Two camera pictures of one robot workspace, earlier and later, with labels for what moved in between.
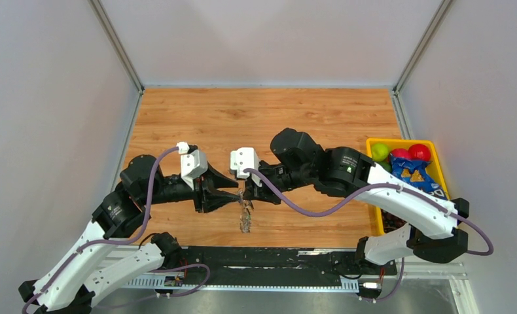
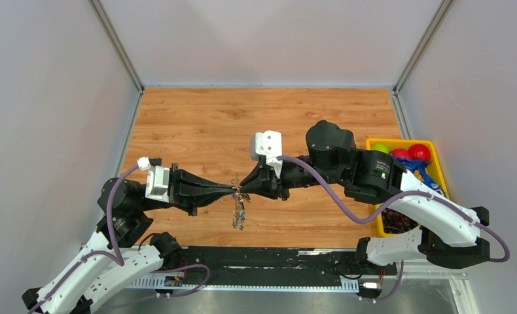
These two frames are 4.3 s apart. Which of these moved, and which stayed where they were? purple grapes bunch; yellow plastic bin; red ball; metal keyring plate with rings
Moved: metal keyring plate with rings
Stayed: yellow plastic bin; purple grapes bunch; red ball
